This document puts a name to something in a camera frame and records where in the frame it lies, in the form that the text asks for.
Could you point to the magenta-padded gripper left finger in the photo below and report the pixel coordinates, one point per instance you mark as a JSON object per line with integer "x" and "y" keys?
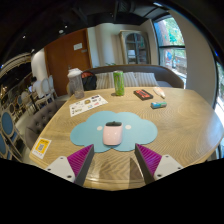
{"x": 60, "y": 166}

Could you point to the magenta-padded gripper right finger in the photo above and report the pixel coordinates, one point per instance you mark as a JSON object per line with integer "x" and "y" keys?
{"x": 166, "y": 165}

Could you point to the pink computer mouse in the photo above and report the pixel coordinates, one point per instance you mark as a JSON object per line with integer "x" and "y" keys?
{"x": 112, "y": 135}

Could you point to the blue cloud-shaped mouse pad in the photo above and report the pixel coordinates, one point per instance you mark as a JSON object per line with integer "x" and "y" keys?
{"x": 140, "y": 131}

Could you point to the yellow square code sticker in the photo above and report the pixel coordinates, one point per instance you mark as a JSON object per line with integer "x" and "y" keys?
{"x": 41, "y": 147}

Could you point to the grey tufted bench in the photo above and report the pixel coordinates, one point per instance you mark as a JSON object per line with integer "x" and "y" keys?
{"x": 41, "y": 120}

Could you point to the small teal pack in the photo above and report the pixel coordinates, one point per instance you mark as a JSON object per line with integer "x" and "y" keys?
{"x": 159, "y": 105}

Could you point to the group of white-backed chairs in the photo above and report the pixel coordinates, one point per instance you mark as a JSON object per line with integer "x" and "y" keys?
{"x": 13, "y": 126}

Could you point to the white sticker sheet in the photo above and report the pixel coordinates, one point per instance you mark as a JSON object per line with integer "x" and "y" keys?
{"x": 88, "y": 105}

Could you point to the small white tube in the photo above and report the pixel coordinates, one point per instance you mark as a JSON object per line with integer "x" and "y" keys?
{"x": 159, "y": 92}

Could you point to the black box with red print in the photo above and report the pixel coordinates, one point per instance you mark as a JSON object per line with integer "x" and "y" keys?
{"x": 143, "y": 94}

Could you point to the large black-framed curved window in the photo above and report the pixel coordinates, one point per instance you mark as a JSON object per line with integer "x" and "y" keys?
{"x": 220, "y": 110}

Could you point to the clear shaker bottle white lid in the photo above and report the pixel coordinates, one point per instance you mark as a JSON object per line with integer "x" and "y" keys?
{"x": 76, "y": 85}

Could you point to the striped cushion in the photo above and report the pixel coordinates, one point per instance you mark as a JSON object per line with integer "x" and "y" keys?
{"x": 146, "y": 80}
{"x": 104, "y": 81}
{"x": 130, "y": 80}

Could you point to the brown curved sofa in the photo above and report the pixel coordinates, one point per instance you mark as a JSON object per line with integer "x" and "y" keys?
{"x": 166, "y": 75}

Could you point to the black backpack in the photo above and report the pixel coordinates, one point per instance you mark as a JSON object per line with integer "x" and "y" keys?
{"x": 89, "y": 81}

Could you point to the green drink can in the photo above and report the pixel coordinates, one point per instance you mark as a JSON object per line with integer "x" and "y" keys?
{"x": 118, "y": 83}

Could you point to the brown wooden door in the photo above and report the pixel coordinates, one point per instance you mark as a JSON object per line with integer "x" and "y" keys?
{"x": 63, "y": 63}

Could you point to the arched glass-door cabinet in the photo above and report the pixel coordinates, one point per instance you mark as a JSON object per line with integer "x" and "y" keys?
{"x": 135, "y": 48}

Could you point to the white paper door sign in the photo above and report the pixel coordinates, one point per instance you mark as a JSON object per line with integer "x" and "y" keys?
{"x": 78, "y": 46}

